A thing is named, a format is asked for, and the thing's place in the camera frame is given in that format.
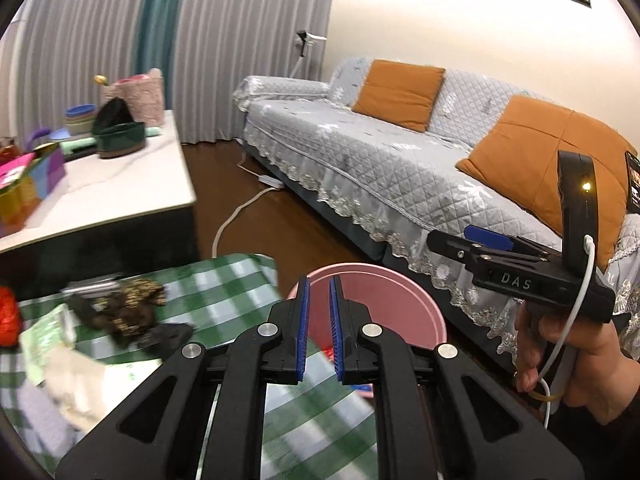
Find black plastic bag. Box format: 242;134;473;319
137;323;193;361

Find cream paper bag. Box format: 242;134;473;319
44;347;162;432

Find red plastic bag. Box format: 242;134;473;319
0;286;23;348
322;348;334;364

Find brown gold fabric bow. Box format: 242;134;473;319
66;278;166;348

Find purple foam fruit net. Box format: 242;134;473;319
2;379;84;460

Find green snack wrapper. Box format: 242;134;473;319
18;304;76;386

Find clear plastic packaging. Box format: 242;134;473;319
61;273;122;298

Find pink trash bin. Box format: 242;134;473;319
307;262;448;377

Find person's right hand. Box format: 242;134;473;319
515;306;639;425

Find grey covered sofa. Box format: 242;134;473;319
233;58;639;356

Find orange cushion near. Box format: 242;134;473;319
456;96;637;270

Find orange cushion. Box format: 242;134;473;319
352;60;446;133
456;96;637;270

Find green checkered tablecloth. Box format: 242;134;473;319
1;255;378;479

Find orange cushion far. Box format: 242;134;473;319
352;60;446;133

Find white top coffee table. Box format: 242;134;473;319
0;109;198;271

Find dark green round tin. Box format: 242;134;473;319
93;122;146;158

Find colourful gift box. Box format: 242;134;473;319
1;143;66;236

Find grey curtains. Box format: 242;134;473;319
1;0;332;143

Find black hat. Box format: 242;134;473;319
91;98;134;136

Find stack of coloured bowls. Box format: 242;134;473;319
65;104;96;136

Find red teapot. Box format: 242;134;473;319
0;136;22;166

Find pink lace basket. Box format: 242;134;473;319
101;67;165;127

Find teal curtain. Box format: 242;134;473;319
132;0;181;107

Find white power strip cable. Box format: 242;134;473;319
210;152;286;260

